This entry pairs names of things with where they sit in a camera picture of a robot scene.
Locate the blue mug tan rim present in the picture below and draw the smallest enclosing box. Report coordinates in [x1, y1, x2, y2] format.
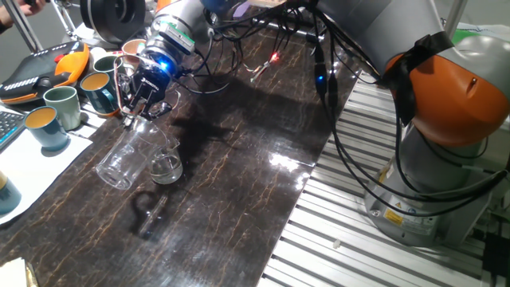
[0, 171, 22, 215]

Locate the white paper stack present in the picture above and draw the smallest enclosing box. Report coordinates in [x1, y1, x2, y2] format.
[0, 257, 39, 287]

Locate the black keyboard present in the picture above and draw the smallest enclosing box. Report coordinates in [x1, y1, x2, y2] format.
[0, 110, 27, 151]

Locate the black cable with blue light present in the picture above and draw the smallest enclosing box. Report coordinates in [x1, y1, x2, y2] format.
[312, 7, 510, 218]

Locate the black round disc device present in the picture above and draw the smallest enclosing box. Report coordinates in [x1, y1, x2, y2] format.
[79, 0, 147, 45]

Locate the black tape strap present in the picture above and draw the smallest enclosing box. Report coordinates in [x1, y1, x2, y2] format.
[384, 30, 455, 127]

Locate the cable adapter with red light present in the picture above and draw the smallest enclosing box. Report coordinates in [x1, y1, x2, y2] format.
[250, 51, 280, 83]

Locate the bare operator hand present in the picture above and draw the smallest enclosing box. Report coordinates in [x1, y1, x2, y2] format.
[0, 0, 49, 27]

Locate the blue mug yellow inside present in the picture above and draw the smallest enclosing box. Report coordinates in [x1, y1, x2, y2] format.
[23, 106, 71, 152]

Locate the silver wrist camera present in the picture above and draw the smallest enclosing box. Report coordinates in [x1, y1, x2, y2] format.
[151, 19, 197, 56]

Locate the light green ceramic mug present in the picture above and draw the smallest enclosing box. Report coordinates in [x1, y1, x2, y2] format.
[42, 85, 82, 132]

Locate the black power box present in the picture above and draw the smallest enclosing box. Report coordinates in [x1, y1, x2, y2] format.
[481, 230, 510, 280]

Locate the pink ceramic mug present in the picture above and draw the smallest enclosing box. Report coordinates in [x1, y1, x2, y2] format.
[121, 38, 147, 57]

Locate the dark blue handled mug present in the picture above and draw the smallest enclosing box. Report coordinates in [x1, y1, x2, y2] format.
[79, 72, 124, 117]

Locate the black orange teach pendant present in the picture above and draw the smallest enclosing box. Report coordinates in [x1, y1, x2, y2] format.
[0, 39, 91, 105]

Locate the dark marble pattern mat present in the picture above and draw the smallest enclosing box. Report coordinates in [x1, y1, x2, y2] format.
[0, 7, 364, 287]

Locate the metal tripod leg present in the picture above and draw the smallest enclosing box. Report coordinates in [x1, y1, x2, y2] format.
[49, 0, 79, 39]
[2, 0, 44, 53]

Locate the white paper sheet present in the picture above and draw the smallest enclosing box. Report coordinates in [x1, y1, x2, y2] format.
[0, 105, 93, 226]

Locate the dark green ceramic mug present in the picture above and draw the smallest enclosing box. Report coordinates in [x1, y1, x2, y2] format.
[92, 55, 132, 81]

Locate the clear glass mug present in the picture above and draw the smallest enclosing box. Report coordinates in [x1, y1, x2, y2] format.
[95, 115, 168, 191]

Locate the clear glass beaker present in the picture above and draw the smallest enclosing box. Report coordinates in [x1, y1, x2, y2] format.
[149, 133, 184, 186]

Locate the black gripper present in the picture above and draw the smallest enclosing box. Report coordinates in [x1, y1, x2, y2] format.
[117, 62, 173, 128]

